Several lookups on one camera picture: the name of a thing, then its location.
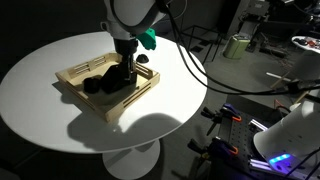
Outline black angular frame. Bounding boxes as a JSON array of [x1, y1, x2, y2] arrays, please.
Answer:
[[99, 62, 139, 95]]

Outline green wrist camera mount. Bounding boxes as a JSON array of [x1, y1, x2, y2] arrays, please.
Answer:
[[136, 27, 158, 51]]

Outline white round side table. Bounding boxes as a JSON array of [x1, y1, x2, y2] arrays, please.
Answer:
[[291, 35, 320, 55]]

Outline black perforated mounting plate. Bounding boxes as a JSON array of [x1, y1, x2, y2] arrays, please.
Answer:
[[207, 92, 320, 180]]

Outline black wire frame stand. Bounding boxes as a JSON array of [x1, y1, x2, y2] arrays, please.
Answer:
[[180, 24, 232, 65]]

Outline wooden slatted tray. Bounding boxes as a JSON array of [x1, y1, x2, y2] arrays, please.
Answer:
[[54, 50, 161, 124]]

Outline short aluminium rail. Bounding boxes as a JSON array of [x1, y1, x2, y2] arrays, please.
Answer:
[[247, 118, 268, 133]]

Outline black round dome object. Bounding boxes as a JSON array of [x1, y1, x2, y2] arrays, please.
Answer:
[[135, 53, 150, 65]]

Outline white table pedestal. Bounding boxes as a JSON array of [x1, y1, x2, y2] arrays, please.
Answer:
[[102, 139, 161, 180]]

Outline blue orange spring clamp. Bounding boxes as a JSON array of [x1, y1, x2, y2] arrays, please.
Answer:
[[187, 136, 240, 160], [200, 102, 243, 123]]

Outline wooden stand legs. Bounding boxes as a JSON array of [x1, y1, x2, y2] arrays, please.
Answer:
[[265, 71, 315, 102]]

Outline green waste bin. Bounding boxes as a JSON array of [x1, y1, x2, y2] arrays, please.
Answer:
[[222, 34, 251, 61]]

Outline black short cylinder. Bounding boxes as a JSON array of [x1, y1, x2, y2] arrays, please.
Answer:
[[82, 76, 101, 95]]

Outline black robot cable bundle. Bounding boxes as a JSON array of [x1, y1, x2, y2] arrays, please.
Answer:
[[155, 0, 320, 98]]

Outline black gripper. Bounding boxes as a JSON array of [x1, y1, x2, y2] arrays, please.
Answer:
[[114, 38, 139, 85]]

